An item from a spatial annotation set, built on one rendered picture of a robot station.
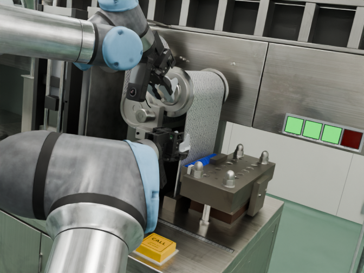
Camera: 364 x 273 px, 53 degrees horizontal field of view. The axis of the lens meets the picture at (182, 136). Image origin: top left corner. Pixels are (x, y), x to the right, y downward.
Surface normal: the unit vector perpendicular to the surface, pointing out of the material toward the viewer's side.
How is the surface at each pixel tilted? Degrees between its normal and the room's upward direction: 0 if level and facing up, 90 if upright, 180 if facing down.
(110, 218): 78
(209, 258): 0
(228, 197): 90
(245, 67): 90
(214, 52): 90
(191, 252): 0
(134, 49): 90
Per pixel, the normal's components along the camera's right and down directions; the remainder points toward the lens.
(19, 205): -0.15, 0.55
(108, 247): 0.60, -0.55
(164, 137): 0.85, 0.25
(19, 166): -0.13, -0.23
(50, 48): 0.40, 0.69
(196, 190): -0.50, 0.14
